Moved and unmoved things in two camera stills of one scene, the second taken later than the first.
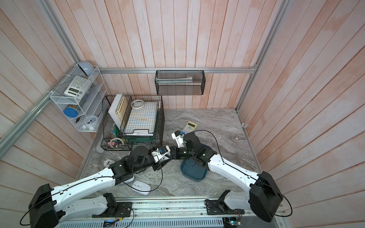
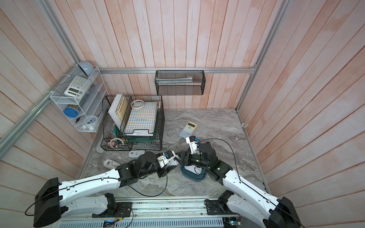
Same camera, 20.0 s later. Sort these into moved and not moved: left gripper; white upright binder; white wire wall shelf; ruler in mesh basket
Moved: left gripper
Not moved: white wire wall shelf; white upright binder; ruler in mesh basket
